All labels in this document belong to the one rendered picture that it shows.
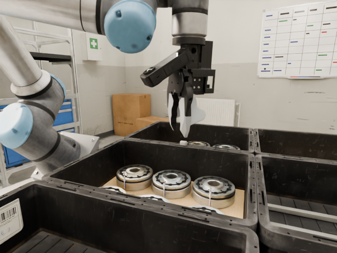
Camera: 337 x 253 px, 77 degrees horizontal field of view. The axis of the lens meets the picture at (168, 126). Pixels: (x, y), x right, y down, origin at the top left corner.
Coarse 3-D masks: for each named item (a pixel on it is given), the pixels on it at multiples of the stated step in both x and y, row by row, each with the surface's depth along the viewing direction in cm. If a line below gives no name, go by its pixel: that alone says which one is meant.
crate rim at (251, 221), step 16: (112, 144) 62; (160, 144) 63; (80, 160) 50; (48, 176) 42; (96, 192) 37; (112, 192) 36; (256, 192) 37; (176, 208) 32; (192, 208) 32; (256, 208) 32; (240, 224) 29; (256, 224) 29
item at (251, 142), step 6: (150, 126) 85; (210, 126) 87; (216, 126) 86; (222, 126) 85; (228, 126) 84; (234, 126) 84; (138, 132) 76; (252, 132) 76; (126, 138) 68; (132, 138) 68; (252, 138) 68; (252, 144) 62; (228, 150) 57; (234, 150) 57; (240, 150) 57; (252, 150) 57
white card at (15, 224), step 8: (16, 200) 36; (0, 208) 34; (8, 208) 35; (16, 208) 36; (0, 216) 34; (8, 216) 35; (16, 216) 37; (0, 224) 34; (8, 224) 35; (16, 224) 37; (0, 232) 34; (8, 232) 36; (16, 232) 37; (0, 240) 34
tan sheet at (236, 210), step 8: (104, 184) 59; (112, 184) 59; (192, 184) 59; (128, 192) 55; (136, 192) 55; (144, 192) 55; (152, 192) 55; (192, 192) 55; (240, 192) 55; (168, 200) 52; (176, 200) 52; (184, 200) 52; (192, 200) 52; (240, 200) 52; (224, 208) 49; (232, 208) 49; (240, 208) 49; (240, 216) 46
